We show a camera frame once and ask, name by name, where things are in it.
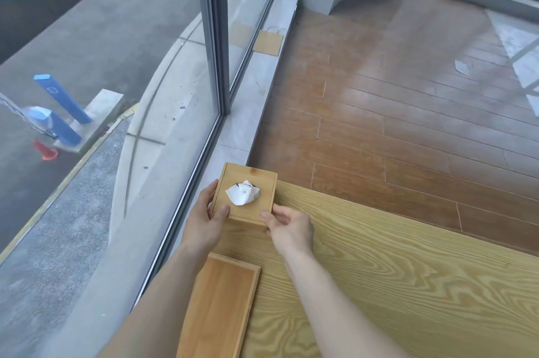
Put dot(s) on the orange traffic cone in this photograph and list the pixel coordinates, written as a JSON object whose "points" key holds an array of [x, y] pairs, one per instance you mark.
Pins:
{"points": [[44, 150]]}

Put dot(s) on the flat wooden tray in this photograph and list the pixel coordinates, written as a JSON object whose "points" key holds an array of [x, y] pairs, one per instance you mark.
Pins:
{"points": [[221, 307]]}

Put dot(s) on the blue bollard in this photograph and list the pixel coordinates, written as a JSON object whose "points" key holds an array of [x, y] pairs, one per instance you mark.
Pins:
{"points": [[59, 128], [63, 97]]}

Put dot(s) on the person's right thumb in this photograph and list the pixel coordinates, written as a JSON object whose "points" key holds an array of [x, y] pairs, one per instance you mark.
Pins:
{"points": [[269, 219]]}

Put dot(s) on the white paper scrap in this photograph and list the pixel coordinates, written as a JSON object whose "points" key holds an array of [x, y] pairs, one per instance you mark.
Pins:
{"points": [[462, 67]]}

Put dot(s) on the person's right hand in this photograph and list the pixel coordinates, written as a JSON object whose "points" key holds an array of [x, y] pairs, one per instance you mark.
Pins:
{"points": [[290, 231]]}

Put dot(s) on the brown paper bag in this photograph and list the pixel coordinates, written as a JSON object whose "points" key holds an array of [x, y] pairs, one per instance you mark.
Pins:
{"points": [[267, 42]]}

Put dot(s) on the person's right forearm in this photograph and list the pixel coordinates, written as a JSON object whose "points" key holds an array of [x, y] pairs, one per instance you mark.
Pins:
{"points": [[337, 307]]}

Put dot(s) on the white tissue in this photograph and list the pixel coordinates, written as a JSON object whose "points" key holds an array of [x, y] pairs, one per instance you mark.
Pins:
{"points": [[243, 193]]}

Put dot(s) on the person's left thumb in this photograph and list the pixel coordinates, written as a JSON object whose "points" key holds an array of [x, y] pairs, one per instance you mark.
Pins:
{"points": [[220, 214]]}

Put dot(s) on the person's left forearm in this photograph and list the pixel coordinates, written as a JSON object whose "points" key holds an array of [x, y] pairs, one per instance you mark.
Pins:
{"points": [[156, 307]]}

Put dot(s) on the grey window frame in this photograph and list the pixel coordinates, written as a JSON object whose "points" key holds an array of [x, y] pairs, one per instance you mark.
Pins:
{"points": [[214, 33]]}

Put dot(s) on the person's left hand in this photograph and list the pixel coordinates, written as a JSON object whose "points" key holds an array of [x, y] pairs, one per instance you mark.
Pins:
{"points": [[202, 223]]}

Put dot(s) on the square wooden tissue box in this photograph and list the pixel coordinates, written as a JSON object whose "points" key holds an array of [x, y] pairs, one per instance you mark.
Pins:
{"points": [[246, 197]]}

